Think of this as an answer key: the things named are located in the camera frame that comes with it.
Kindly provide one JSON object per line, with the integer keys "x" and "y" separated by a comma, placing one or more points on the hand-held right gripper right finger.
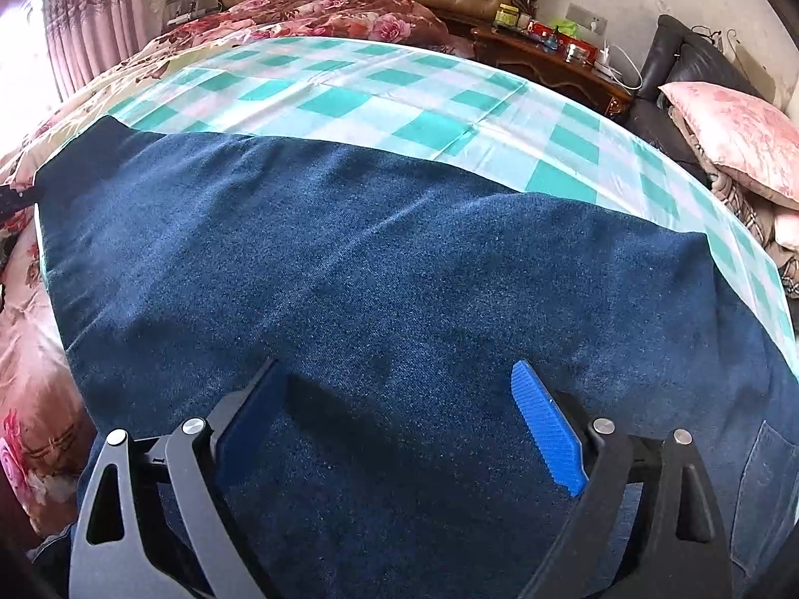
{"x": 552, "y": 430}

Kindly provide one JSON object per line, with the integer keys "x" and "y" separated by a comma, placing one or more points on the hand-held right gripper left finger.
{"x": 249, "y": 430}

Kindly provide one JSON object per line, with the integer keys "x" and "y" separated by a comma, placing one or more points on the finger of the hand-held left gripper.
{"x": 14, "y": 198}

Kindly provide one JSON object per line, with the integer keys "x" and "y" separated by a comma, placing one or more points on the blue denim pants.
{"x": 387, "y": 299}

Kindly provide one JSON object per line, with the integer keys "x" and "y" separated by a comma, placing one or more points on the pink floral bed sheet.
{"x": 37, "y": 349}

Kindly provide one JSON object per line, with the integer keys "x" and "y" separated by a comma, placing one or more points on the pink floral curtain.
{"x": 93, "y": 12}

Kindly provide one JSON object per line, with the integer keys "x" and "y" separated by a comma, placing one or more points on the beige plaid blanket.
{"x": 736, "y": 199}

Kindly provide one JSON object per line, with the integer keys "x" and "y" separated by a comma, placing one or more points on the small pink floral pillow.
{"x": 789, "y": 226}

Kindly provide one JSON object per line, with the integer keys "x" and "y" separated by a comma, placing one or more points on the large pink floral pillow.
{"x": 743, "y": 137}

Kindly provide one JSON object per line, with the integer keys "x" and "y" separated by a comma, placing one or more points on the green checked tablecloth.
{"x": 374, "y": 93}

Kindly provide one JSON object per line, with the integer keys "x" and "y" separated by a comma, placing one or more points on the dark wooden nightstand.
{"x": 537, "y": 53}

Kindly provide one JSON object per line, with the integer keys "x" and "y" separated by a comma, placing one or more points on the red box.
{"x": 580, "y": 51}

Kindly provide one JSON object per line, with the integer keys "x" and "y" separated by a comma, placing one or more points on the black leather armchair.
{"x": 686, "y": 56}

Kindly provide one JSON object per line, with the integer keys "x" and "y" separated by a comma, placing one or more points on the green plastic bag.
{"x": 565, "y": 27}

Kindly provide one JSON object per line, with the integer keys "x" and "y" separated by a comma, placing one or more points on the green lidded jar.
{"x": 507, "y": 15}

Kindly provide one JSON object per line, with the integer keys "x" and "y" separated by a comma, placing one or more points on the grey wall socket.
{"x": 587, "y": 17}

